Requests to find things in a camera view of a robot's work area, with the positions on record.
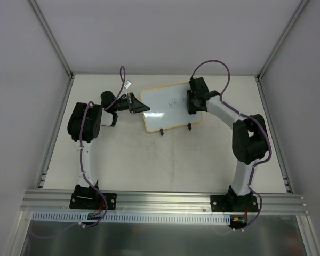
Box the yellow framed whiteboard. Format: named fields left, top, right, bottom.
left=139, top=82, right=202, bottom=133

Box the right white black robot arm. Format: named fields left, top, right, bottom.
left=187, top=77, right=271, bottom=211

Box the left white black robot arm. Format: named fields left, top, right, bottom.
left=67, top=91, right=152, bottom=208

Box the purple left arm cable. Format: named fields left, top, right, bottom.
left=29, top=65, right=131, bottom=238

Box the left aluminium frame post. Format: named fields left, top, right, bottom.
left=27, top=0, right=74, bottom=79

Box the aluminium frame post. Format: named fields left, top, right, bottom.
left=27, top=0, right=74, bottom=79
left=256, top=0, right=309, bottom=81

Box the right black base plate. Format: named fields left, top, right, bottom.
left=210, top=187, right=259, bottom=213

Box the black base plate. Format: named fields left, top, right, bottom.
left=210, top=187, right=259, bottom=213
left=69, top=185, right=117, bottom=210

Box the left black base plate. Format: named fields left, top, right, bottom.
left=69, top=185, right=117, bottom=210

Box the white slotted cable duct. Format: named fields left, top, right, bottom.
left=31, top=211, right=231, bottom=225

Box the aluminium mounting rail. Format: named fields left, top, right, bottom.
left=20, top=189, right=309, bottom=215

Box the right aluminium frame post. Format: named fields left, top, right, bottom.
left=256, top=0, right=309, bottom=81

